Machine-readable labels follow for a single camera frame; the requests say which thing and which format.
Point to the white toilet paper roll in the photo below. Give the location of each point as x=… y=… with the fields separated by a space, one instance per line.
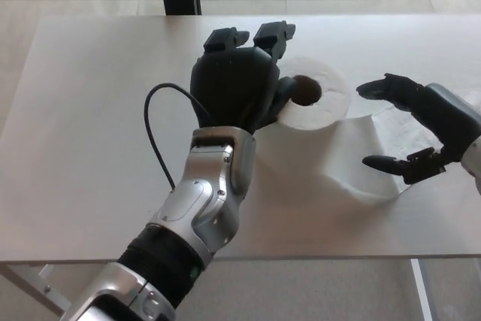
x=319 y=110

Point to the white metal table bracket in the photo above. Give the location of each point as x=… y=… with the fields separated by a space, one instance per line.
x=47 y=274

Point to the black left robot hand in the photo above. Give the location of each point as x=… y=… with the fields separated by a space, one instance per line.
x=229 y=88

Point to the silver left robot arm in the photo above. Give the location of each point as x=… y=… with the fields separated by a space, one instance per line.
x=188 y=223

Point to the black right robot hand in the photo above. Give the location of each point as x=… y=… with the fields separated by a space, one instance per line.
x=447 y=118

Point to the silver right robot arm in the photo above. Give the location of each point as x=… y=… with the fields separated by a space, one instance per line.
x=473 y=170

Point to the white metal table leg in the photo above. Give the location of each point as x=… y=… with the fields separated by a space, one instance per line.
x=421 y=291

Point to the grey diagonal table leg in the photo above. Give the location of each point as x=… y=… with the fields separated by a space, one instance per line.
x=26 y=287

